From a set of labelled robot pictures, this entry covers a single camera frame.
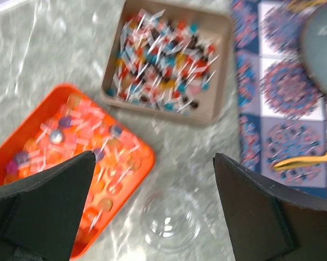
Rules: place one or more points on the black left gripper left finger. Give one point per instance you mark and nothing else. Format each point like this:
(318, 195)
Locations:
(41, 214)

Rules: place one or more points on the orange tin of lollipops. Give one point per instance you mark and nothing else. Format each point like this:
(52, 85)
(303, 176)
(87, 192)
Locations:
(65, 124)

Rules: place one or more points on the clear plastic jar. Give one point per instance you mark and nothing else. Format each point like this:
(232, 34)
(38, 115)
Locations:
(170, 220)

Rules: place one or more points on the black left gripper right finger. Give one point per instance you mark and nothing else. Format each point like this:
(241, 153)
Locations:
(268, 220)

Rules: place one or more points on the patterned blue placemat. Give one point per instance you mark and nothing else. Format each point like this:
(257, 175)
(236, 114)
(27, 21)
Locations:
(282, 113)

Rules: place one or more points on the teal ceramic plate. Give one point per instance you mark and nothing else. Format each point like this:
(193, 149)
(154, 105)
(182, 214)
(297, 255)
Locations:
(313, 47)

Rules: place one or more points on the beige tin of small lollipops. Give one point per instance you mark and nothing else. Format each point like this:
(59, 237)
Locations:
(170, 61)

